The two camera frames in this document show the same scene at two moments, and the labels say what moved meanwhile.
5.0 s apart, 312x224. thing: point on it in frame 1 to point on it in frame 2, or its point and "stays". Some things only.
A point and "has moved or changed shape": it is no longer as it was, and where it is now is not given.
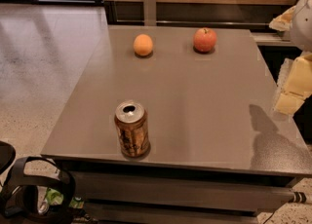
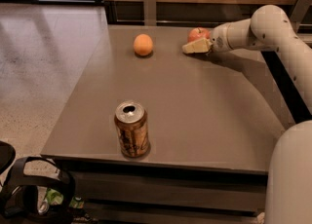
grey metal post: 149,7 stays
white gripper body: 302,28 to 218,40
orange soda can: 133,129 stays
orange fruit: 142,44 stays
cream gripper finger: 297,87 to 201,46
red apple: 204,39 has moved or changed shape
